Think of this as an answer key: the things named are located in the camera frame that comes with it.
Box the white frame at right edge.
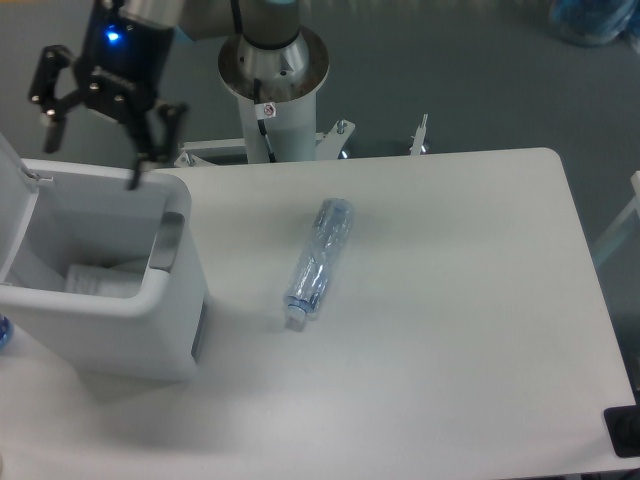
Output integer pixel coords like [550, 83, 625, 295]
[592, 171, 639, 268]

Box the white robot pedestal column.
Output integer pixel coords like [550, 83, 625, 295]
[237, 93, 316, 164]

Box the blue bottle cap at left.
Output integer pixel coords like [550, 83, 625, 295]
[0, 314, 13, 349]

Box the black cable on pedestal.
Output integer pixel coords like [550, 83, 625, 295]
[253, 78, 278, 164]

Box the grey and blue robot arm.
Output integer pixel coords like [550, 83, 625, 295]
[28, 1, 329, 187]

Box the white metal base frame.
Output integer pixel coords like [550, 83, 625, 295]
[172, 114, 431, 169]

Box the black device at table edge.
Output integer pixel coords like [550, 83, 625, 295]
[604, 405, 639, 458]

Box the white open trash can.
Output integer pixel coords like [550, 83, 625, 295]
[1, 142, 208, 381]

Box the crushed clear plastic bottle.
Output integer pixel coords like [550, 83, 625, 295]
[283, 198, 354, 332]

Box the blue plastic bag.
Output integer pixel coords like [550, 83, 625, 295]
[548, 1, 639, 47]

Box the white plastic packaging bag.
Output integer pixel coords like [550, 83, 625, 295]
[65, 264, 143, 298]

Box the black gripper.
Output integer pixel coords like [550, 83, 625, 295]
[27, 0, 189, 192]

